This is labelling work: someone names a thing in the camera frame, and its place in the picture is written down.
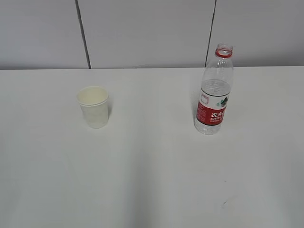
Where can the white paper cup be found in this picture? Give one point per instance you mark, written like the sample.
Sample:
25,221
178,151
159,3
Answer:
93,101

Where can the clear water bottle red label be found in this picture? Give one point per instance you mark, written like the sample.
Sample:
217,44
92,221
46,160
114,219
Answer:
215,89

